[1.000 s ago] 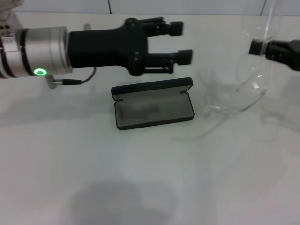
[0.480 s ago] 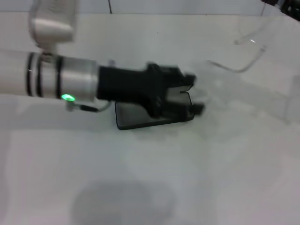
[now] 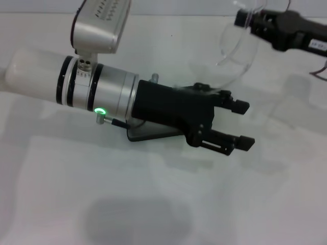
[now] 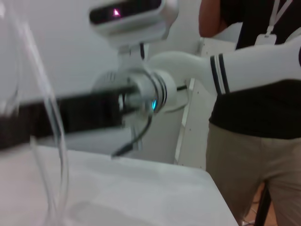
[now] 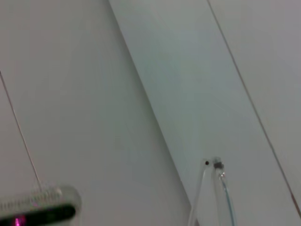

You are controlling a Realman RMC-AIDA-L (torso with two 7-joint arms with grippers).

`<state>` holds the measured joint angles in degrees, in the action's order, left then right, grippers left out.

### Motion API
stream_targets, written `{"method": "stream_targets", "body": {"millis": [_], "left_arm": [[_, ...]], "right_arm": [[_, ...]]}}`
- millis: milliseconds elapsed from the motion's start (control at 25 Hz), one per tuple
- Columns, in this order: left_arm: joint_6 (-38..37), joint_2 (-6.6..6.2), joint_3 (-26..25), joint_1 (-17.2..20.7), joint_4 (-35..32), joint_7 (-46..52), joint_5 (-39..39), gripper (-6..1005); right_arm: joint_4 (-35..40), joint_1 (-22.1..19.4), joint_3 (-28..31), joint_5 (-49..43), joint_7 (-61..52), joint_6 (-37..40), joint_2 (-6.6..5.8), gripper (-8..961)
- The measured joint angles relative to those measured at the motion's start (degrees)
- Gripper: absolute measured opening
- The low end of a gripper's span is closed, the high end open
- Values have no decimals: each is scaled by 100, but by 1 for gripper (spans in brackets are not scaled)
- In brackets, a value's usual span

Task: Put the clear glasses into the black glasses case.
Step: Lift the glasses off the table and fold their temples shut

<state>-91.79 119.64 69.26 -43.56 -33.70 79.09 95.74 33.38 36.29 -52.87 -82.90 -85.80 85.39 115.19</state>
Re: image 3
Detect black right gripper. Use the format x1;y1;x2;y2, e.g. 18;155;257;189
233;9;327;57

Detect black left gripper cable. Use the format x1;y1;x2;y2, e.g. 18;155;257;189
95;112;144;129

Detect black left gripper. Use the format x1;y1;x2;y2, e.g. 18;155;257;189
132;80;256;157

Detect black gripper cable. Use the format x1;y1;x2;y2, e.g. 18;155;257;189
308;59;327;83
95;112;144;129

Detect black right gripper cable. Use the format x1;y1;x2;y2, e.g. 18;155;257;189
308;59;327;83

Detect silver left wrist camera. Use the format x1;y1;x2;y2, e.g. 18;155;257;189
69;0;133;64

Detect black glasses case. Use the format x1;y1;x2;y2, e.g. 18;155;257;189
126;119;188;142

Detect clear plastic glasses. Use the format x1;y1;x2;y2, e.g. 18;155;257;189
188;0;268;94

